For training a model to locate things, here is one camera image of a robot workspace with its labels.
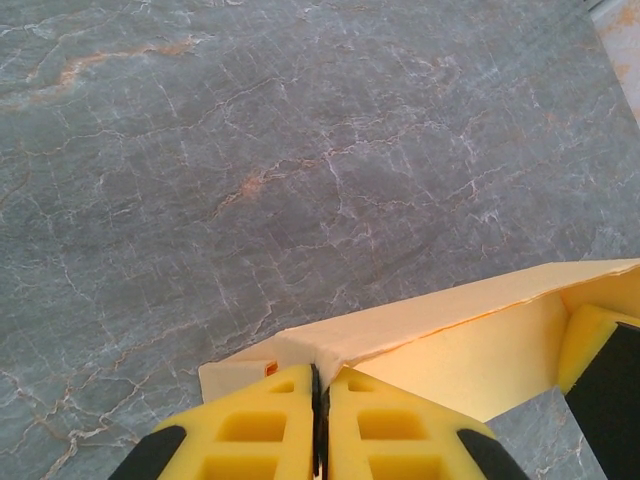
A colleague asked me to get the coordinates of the orange paper box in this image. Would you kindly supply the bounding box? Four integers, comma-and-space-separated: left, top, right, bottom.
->
197, 257, 640, 424

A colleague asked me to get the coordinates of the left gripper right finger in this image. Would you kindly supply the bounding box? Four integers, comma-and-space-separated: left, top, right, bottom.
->
318, 368, 527, 480

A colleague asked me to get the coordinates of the aluminium table side rail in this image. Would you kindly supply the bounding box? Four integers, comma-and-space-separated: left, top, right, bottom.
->
588, 0, 640, 20

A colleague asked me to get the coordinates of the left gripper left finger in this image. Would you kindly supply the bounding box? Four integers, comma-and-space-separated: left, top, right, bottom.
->
106, 363, 321, 480

